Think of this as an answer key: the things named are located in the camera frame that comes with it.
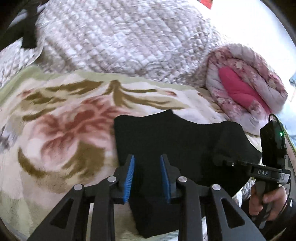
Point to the black pants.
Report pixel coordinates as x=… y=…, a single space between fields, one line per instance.
x=196 y=150

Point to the floral fleece blanket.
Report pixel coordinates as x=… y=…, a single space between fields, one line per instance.
x=58 y=131

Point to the dark clothes on headboard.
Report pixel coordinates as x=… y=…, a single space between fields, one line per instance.
x=18 y=20

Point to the white quilted bedspread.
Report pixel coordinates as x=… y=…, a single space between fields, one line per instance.
x=165 y=41

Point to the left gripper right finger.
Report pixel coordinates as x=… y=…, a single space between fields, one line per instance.
x=170 y=175

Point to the red paper decoration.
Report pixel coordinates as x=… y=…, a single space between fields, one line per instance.
x=206 y=3

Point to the person's right hand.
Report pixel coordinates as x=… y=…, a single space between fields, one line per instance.
x=276 y=197

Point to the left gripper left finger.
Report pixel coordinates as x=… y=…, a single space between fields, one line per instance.
x=124 y=177

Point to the pink floral comforter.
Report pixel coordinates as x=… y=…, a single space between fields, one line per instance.
x=244 y=86

